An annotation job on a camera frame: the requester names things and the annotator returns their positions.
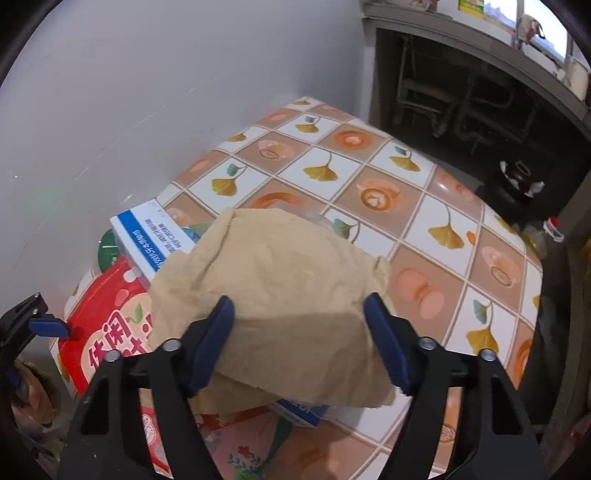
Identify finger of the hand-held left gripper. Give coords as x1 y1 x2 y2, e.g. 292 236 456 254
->
4 357 26 407
0 293 70 352

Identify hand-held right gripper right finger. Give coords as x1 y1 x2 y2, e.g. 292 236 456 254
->
364 292 548 480

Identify tile-pattern tablecloth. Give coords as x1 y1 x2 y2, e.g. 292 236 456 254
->
60 96 543 480

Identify drain pipes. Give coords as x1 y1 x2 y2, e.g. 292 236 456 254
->
434 69 541 144

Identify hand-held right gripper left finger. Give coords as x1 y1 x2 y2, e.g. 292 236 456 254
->
58 295 236 480

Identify green label plastic bottle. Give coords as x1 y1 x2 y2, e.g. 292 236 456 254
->
95 209 342 273

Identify red cap oil bottle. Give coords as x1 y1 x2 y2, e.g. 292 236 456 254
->
526 217 566 259

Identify dark ceramic jar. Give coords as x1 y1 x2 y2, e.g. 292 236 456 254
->
496 159 546 204

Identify blue white toothpaste box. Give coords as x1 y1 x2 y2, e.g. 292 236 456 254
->
110 199 333 428

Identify beige cloth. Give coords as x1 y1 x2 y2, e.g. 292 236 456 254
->
148 208 398 416

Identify grey counter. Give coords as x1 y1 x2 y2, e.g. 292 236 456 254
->
362 0 591 134

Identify red snack bag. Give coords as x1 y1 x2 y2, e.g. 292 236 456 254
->
55 256 171 478

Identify metal stool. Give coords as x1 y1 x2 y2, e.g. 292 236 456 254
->
397 34 458 125

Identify brown white rag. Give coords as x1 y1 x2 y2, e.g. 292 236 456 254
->
516 14 546 44

